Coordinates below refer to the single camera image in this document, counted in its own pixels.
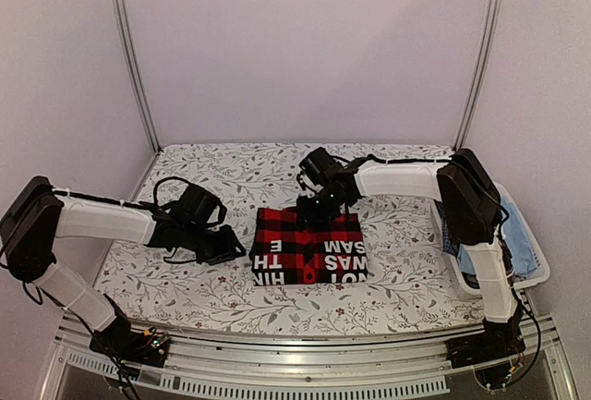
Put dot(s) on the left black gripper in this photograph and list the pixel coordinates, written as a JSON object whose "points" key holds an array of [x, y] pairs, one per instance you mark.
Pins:
{"points": [[227, 249]]}

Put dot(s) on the dark checked shirt in basket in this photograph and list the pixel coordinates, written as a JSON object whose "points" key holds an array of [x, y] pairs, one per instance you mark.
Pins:
{"points": [[449, 246]]}

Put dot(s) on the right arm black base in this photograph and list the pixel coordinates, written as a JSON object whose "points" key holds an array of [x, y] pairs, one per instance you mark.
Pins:
{"points": [[498, 340]]}

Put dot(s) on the left aluminium frame post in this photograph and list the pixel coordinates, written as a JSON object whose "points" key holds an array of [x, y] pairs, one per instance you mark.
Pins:
{"points": [[133, 70]]}

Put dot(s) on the white plastic laundry basket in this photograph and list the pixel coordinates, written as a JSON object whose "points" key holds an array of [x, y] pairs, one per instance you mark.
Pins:
{"points": [[539, 276]]}

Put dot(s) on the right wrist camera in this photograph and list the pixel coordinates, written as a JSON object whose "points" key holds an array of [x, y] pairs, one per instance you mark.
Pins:
{"points": [[320, 167]]}

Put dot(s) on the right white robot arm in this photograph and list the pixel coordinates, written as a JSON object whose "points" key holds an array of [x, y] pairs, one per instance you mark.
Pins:
{"points": [[470, 202]]}

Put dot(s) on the aluminium frame post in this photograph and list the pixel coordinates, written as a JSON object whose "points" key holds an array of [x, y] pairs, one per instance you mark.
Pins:
{"points": [[133, 70], [493, 9]]}

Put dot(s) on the floral patterned table cloth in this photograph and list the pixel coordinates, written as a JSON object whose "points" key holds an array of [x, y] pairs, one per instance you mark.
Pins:
{"points": [[410, 286]]}

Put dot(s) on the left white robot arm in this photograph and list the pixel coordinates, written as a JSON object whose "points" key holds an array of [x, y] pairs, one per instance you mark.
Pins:
{"points": [[42, 213]]}

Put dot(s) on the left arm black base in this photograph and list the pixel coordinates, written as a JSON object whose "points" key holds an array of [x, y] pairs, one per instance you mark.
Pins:
{"points": [[119, 341]]}

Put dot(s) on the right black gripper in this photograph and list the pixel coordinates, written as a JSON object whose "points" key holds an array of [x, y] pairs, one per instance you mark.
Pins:
{"points": [[308, 218]]}

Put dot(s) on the aluminium front rail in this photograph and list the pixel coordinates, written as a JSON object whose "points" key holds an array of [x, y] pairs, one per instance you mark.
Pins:
{"points": [[205, 364]]}

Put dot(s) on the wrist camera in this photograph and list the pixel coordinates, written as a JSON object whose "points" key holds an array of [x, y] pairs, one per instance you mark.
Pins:
{"points": [[320, 167], [200, 207]]}

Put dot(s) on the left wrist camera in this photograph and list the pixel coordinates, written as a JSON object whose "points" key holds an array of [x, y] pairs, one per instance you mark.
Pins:
{"points": [[200, 207]]}

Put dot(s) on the light blue collared shirt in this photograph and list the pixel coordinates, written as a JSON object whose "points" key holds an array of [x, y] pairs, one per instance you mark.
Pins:
{"points": [[516, 239]]}

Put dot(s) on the red black plaid shirt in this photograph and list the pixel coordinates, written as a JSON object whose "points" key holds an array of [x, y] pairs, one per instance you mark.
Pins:
{"points": [[285, 252]]}

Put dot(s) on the right aluminium frame post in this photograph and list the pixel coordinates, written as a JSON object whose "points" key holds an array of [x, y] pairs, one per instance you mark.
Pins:
{"points": [[493, 9]]}

